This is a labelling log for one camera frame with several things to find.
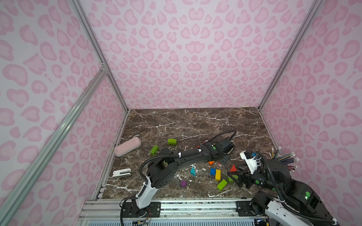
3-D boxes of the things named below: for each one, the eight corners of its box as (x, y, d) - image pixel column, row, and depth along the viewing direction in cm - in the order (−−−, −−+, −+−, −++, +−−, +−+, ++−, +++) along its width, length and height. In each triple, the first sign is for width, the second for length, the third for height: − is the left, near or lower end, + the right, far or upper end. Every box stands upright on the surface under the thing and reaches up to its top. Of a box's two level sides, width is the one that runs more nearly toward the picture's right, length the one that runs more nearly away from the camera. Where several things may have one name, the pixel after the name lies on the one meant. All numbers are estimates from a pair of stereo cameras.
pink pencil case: (118, 159, 94) (116, 156, 91) (114, 150, 98) (112, 147, 95) (143, 145, 100) (142, 142, 97) (139, 138, 105) (137, 135, 102)
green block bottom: (220, 191, 81) (221, 190, 79) (216, 186, 82) (217, 185, 80) (227, 184, 83) (228, 183, 81) (222, 179, 85) (223, 178, 83)
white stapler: (114, 177, 86) (112, 175, 84) (115, 171, 89) (113, 170, 86) (130, 175, 87) (129, 173, 85) (131, 169, 90) (129, 167, 87)
